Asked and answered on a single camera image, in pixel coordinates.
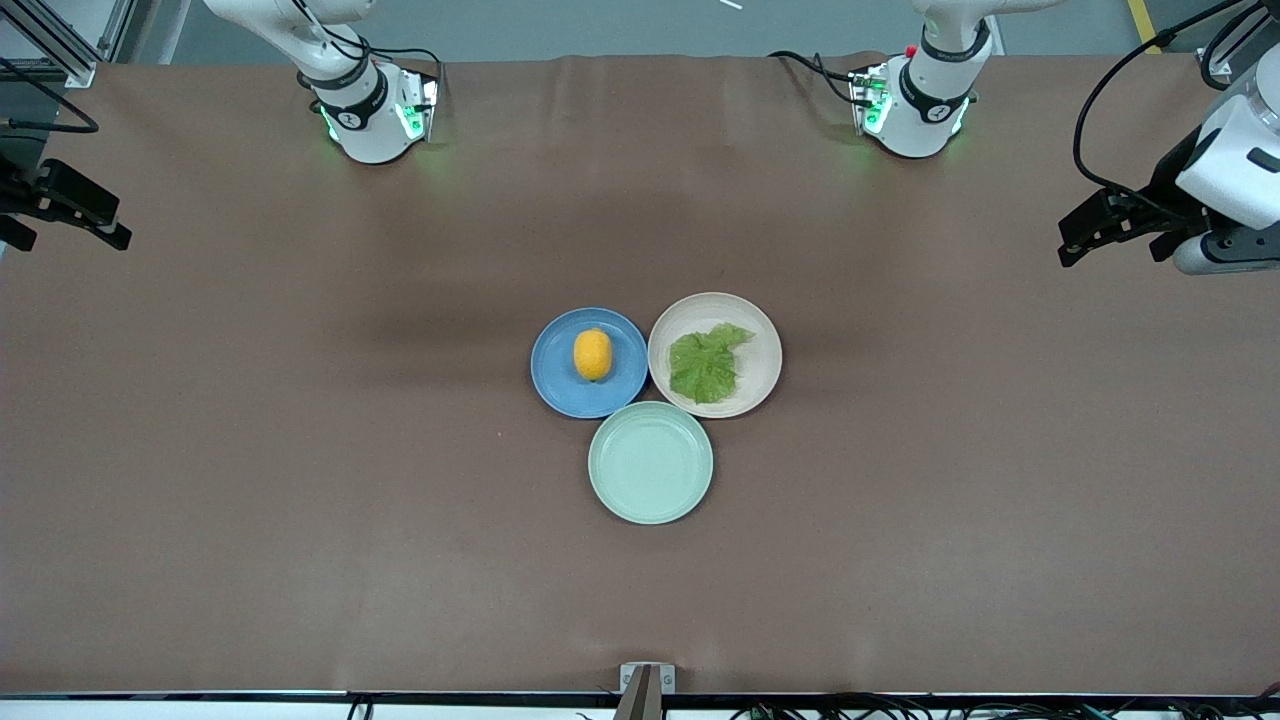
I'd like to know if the yellow lemon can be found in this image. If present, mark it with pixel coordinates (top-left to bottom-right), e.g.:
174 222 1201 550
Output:
573 328 614 382

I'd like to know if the green lettuce leaf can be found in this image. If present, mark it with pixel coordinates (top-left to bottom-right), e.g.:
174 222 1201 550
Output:
668 322 757 406

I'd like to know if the yellow floor tape strip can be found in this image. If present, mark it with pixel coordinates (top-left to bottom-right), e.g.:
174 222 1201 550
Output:
1127 0 1164 55

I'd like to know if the large table cover sheet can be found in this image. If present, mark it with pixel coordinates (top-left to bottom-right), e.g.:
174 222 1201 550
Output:
0 52 1280 697

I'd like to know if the beige plate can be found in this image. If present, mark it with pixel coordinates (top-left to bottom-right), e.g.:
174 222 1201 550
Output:
647 292 784 420

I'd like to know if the blue plate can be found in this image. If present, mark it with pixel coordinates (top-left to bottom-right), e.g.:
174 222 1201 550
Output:
530 307 650 420

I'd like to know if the pale green plate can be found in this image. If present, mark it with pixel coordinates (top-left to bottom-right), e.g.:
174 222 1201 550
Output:
587 401 715 526

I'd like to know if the aluminium frame profile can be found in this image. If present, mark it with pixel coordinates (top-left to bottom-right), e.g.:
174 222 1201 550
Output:
0 0 138 89

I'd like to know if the black left arm base cable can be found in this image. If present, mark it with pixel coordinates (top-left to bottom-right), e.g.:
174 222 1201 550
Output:
767 49 869 107

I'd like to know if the black arm base cable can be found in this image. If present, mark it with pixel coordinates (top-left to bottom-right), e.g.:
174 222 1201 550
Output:
290 0 444 113
767 49 869 107

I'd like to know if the black right arm base cable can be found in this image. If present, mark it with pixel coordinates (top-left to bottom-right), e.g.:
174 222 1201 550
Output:
290 0 444 113

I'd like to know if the grey metal camera mount bracket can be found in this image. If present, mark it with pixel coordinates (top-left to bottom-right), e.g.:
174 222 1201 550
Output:
619 662 677 720

